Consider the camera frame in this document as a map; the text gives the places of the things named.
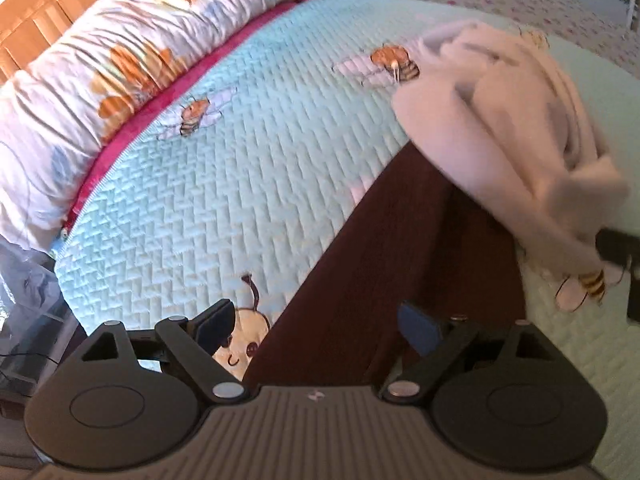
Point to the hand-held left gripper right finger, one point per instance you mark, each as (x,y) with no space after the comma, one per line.
(419,331)

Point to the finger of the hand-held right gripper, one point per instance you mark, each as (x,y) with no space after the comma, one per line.
(620,247)

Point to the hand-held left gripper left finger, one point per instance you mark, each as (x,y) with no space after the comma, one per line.
(215,324)

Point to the grey sweatshirt with brown sleeves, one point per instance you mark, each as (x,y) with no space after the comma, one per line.
(500,110)

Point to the clear plastic bag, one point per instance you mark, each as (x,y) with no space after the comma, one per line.
(25,285)

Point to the red blanket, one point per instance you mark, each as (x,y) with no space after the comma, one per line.
(120,137)

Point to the floral pillow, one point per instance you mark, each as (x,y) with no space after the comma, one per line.
(75,85)

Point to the wooden headboard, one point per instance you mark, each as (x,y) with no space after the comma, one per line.
(40,15)

